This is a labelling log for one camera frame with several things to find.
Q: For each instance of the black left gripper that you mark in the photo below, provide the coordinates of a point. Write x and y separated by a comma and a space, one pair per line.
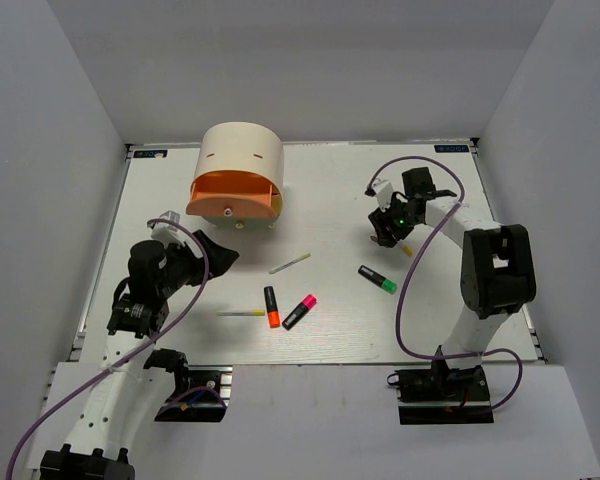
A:
221, 258

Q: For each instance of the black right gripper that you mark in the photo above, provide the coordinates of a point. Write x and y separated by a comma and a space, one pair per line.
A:
382, 220

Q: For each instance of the yellow thin pen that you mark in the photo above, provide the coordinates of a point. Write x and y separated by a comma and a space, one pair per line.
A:
242, 313

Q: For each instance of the pale yellow white pen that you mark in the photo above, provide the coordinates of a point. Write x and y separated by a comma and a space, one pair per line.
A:
289, 264

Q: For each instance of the cream orange drawer box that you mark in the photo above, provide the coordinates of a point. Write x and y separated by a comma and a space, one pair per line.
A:
238, 179

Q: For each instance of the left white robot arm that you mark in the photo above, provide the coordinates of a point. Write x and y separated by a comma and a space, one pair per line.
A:
136, 378

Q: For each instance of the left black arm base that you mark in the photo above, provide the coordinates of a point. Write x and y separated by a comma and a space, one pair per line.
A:
204, 398

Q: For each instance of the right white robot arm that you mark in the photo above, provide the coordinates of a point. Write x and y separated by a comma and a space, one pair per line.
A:
497, 273

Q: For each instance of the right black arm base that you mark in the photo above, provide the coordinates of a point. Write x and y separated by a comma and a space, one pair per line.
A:
439, 396

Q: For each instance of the green capped black highlighter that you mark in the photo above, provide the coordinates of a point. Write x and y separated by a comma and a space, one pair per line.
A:
377, 279

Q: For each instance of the orange capped black highlighter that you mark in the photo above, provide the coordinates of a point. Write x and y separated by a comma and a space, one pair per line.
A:
271, 306

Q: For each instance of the pink capped black highlighter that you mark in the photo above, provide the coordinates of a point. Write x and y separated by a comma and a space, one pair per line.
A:
301, 310

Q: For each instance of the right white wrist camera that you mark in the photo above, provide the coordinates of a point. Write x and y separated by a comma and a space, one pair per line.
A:
382, 191

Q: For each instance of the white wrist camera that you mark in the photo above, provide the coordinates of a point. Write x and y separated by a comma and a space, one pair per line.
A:
167, 231
382, 191

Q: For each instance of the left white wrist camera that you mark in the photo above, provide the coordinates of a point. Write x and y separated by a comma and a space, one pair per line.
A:
167, 231

